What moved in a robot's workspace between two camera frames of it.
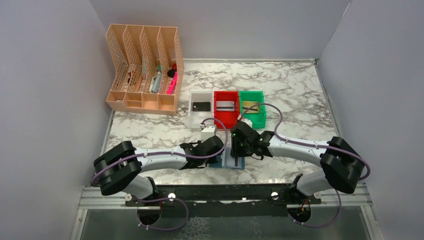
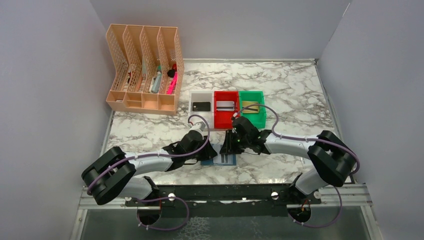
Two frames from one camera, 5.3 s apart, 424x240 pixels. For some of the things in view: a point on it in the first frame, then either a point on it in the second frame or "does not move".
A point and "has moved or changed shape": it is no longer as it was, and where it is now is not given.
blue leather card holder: (219, 164) has moved or changed shape
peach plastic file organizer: (150, 62) does not move
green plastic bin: (257, 120) does not move
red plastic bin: (229, 118) does not move
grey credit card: (230, 162) has moved or changed shape
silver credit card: (225, 106) does not move
